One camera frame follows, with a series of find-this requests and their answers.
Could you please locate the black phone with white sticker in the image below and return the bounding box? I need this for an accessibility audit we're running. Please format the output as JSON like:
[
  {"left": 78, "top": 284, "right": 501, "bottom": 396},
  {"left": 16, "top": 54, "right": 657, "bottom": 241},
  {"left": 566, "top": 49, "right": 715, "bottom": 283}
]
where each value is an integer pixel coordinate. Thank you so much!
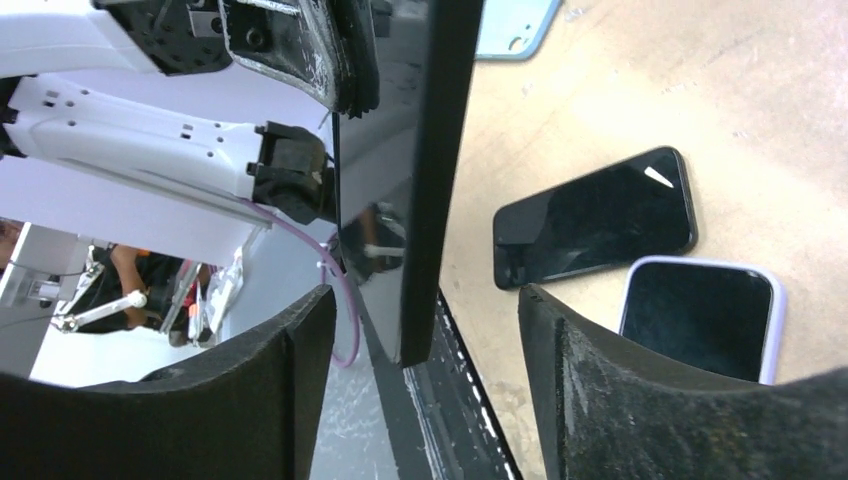
[{"left": 493, "top": 146, "right": 698, "bottom": 290}]

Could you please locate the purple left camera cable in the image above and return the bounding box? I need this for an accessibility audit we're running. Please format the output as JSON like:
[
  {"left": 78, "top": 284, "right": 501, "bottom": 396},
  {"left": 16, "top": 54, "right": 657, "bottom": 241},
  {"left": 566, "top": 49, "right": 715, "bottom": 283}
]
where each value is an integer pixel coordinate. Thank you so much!
[{"left": 241, "top": 198, "right": 362, "bottom": 370}]

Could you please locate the lavender phone case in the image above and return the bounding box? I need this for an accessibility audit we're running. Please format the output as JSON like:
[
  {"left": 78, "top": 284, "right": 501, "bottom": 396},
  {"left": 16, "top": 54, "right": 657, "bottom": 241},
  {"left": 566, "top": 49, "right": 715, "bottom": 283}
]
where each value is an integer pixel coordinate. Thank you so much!
[{"left": 617, "top": 255, "right": 788, "bottom": 387}]

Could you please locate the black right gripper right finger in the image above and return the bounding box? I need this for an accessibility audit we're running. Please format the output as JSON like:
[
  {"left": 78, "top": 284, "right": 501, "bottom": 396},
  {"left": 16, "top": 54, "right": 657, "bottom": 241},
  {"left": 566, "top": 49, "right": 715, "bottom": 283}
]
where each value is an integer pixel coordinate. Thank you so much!
[{"left": 518, "top": 286, "right": 847, "bottom": 479}]

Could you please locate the light blue phone case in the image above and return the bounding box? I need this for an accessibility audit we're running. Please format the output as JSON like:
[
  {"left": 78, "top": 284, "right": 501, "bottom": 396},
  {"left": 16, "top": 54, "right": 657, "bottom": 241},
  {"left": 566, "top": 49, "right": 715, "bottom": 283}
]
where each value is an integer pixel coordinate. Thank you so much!
[{"left": 475, "top": 0, "right": 562, "bottom": 61}]

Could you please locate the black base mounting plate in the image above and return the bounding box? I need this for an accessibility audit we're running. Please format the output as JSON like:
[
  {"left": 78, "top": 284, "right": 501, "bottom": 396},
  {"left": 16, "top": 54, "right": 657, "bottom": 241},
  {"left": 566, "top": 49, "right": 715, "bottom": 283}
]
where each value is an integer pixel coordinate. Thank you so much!
[{"left": 364, "top": 295, "right": 523, "bottom": 480}]

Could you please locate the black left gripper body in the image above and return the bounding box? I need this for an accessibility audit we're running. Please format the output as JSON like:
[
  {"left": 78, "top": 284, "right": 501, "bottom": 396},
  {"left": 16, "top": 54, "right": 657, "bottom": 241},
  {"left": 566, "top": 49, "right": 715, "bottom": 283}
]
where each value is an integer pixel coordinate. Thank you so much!
[{"left": 92, "top": 0, "right": 232, "bottom": 76}]

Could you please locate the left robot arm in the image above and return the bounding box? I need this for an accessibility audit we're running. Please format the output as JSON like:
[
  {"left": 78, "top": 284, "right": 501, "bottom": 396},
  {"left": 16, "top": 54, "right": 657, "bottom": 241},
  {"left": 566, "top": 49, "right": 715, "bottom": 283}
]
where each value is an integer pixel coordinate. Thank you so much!
[{"left": 1, "top": 1, "right": 392, "bottom": 224}]

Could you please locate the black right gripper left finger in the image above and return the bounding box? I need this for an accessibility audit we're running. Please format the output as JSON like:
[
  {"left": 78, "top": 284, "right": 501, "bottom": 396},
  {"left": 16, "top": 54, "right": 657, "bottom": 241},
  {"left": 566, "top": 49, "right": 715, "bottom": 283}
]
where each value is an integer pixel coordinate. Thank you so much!
[{"left": 1, "top": 286, "right": 336, "bottom": 479}]

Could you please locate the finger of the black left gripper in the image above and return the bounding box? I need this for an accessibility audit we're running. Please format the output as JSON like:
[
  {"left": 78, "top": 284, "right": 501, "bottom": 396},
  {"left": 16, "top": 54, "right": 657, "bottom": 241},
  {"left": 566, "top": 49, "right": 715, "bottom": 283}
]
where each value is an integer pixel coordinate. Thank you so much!
[{"left": 218, "top": 0, "right": 380, "bottom": 117}]

